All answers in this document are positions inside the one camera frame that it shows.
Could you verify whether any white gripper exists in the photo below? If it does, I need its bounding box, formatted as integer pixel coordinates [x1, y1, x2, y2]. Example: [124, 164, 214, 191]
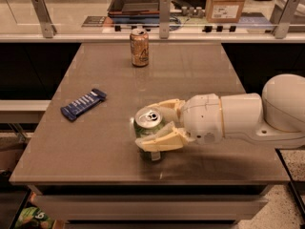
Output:
[135, 94, 222, 152]

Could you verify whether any green soda can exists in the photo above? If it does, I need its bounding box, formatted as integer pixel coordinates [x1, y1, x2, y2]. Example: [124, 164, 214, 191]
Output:
[133, 107, 164, 161]

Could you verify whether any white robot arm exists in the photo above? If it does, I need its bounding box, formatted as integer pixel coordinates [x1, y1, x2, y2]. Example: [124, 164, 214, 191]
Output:
[134, 74, 305, 153]

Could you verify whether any orange soda can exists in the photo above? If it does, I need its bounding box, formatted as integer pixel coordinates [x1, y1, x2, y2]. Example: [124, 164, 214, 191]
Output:
[130, 29, 149, 67]

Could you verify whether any blue snack bar wrapper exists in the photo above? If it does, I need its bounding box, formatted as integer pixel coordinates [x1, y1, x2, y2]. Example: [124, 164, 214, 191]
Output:
[60, 89, 107, 121]

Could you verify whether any dark open tray bin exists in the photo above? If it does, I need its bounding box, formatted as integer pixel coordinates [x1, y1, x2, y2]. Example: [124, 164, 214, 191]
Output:
[108, 0, 160, 16]

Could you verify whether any cardboard box with label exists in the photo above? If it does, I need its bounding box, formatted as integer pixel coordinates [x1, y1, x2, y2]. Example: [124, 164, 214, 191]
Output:
[205, 0, 245, 23]

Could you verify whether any table drawer front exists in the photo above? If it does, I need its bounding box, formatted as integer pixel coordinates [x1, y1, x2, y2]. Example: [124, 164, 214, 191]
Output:
[33, 196, 268, 221]

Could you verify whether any green snack bag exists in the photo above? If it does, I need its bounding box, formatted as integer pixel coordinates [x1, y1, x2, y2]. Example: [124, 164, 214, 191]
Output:
[13, 207, 55, 229]

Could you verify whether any middle metal glass bracket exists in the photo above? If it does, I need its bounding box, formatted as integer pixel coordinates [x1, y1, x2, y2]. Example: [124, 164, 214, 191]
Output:
[159, 0, 171, 39]

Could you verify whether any metal glass bracket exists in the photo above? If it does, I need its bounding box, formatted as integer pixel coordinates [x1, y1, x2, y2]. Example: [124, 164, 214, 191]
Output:
[274, 0, 300, 39]
[159, 0, 171, 39]
[31, 0, 57, 38]

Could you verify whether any left metal glass bracket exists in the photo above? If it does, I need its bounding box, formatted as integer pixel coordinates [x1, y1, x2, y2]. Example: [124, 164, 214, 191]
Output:
[31, 0, 57, 38]

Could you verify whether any right metal glass bracket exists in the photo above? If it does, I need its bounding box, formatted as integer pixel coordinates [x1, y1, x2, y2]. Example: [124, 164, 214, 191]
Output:
[274, 0, 300, 39]

